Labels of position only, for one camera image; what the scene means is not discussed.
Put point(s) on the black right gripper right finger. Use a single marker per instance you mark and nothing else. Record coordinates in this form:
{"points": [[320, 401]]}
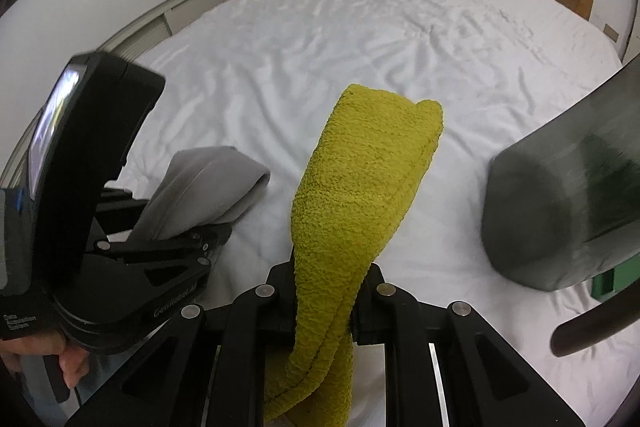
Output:
{"points": [[449, 366]]}

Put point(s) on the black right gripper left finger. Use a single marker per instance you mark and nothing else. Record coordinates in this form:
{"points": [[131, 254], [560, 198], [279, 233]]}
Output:
{"points": [[203, 367]]}

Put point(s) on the grey soft cloth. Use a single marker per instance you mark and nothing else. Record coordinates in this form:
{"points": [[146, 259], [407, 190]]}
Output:
{"points": [[202, 186]]}

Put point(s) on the yellow terry towel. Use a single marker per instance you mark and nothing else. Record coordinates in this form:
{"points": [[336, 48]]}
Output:
{"points": [[358, 186]]}

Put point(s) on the dark brown cylinder bottle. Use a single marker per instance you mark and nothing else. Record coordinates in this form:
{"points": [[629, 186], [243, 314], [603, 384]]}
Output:
{"points": [[598, 324]]}

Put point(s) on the green storage tray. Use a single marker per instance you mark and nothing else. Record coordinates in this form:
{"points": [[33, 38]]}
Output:
{"points": [[611, 282]]}

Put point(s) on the smoky grey tall canister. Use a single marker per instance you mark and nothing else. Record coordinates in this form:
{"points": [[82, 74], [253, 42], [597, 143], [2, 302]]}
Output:
{"points": [[562, 204]]}

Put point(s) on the right wall socket panel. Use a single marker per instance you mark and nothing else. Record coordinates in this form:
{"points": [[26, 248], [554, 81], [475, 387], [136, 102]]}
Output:
{"points": [[611, 32]]}

